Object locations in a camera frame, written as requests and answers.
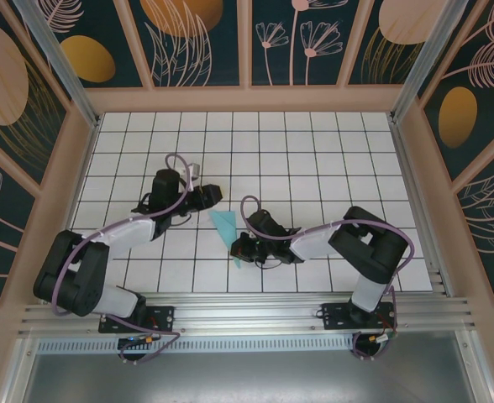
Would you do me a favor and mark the teal paper sheet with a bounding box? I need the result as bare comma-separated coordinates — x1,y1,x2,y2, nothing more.
208,208,246,272

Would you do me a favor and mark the grey metal panel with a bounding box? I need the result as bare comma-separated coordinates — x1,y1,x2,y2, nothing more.
3,329,494,403

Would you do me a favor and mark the long aluminium rail beam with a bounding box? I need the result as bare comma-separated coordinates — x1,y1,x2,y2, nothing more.
18,291,479,337

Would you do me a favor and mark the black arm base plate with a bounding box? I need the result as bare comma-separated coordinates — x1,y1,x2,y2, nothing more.
98,305,176,335
321,301,397,331

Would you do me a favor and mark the slotted grey cable duct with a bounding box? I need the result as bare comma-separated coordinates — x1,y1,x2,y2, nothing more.
36,335,357,354

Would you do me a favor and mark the purple cable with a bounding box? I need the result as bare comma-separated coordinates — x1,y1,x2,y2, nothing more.
50,153,202,365
240,195,416,363

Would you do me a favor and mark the short aluminium rail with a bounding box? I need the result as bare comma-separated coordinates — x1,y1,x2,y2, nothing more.
392,119,456,297

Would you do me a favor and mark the aluminium corner post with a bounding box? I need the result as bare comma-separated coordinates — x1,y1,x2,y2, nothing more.
388,0,469,125
11,0,103,129

